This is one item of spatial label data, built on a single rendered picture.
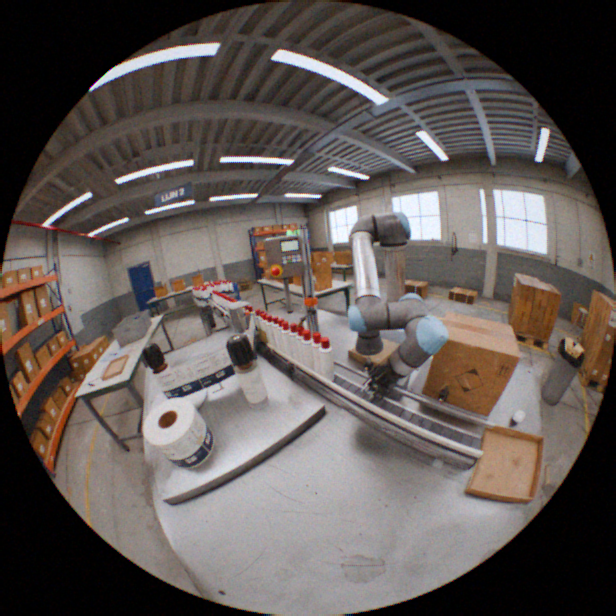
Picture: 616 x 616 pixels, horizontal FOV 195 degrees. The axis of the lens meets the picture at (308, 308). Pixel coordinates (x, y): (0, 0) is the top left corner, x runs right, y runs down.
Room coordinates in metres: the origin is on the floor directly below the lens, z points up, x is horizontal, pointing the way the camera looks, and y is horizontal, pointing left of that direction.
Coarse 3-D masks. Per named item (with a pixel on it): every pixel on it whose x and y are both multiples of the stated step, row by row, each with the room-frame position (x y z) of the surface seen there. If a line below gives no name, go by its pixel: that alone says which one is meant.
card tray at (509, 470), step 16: (496, 432) 0.10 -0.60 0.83; (512, 432) 0.05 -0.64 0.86; (480, 448) 0.09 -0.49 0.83; (496, 448) 0.05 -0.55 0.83; (512, 448) 0.00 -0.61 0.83; (528, 448) -0.06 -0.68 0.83; (480, 464) 0.04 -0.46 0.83; (496, 464) 0.00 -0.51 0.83; (512, 464) -0.05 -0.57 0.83; (528, 464) -0.11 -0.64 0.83; (480, 480) -0.01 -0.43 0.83; (496, 480) -0.05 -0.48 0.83; (512, 480) -0.10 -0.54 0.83; (528, 480) -0.17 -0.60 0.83; (480, 496) -0.06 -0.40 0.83; (496, 496) -0.10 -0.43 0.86; (512, 496) -0.15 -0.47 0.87; (528, 496) -0.22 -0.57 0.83
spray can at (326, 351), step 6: (324, 342) 0.56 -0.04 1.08; (324, 348) 0.56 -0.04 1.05; (330, 348) 0.56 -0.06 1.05; (324, 354) 0.55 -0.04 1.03; (330, 354) 0.55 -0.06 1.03; (324, 360) 0.55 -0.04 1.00; (330, 360) 0.55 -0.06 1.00; (324, 366) 0.55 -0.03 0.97; (330, 366) 0.55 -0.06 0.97; (324, 372) 0.55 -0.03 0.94; (330, 372) 0.55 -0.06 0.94; (330, 378) 0.55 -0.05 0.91
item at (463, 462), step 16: (272, 352) 0.84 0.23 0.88; (320, 384) 0.55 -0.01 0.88; (336, 400) 0.47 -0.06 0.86; (368, 416) 0.36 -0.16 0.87; (384, 432) 0.30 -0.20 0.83; (400, 432) 0.26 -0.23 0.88; (464, 432) 0.17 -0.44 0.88; (416, 448) 0.20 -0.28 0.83; (432, 448) 0.17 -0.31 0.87; (464, 464) 0.07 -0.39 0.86
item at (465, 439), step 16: (336, 384) 0.53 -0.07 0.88; (352, 384) 0.52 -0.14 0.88; (352, 400) 0.44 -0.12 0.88; (368, 400) 0.42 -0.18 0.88; (384, 400) 0.40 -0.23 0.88; (400, 416) 0.32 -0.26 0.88; (416, 416) 0.30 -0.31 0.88; (432, 432) 0.22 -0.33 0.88; (448, 432) 0.20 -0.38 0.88; (448, 448) 0.14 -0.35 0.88
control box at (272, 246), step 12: (264, 240) 0.81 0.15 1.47; (276, 240) 0.81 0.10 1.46; (300, 240) 0.82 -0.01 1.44; (276, 252) 0.81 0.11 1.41; (288, 252) 0.81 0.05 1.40; (300, 252) 0.82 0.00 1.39; (276, 264) 0.81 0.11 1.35; (288, 264) 0.81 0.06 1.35; (300, 264) 0.82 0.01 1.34; (276, 276) 0.81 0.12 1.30; (288, 276) 0.82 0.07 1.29
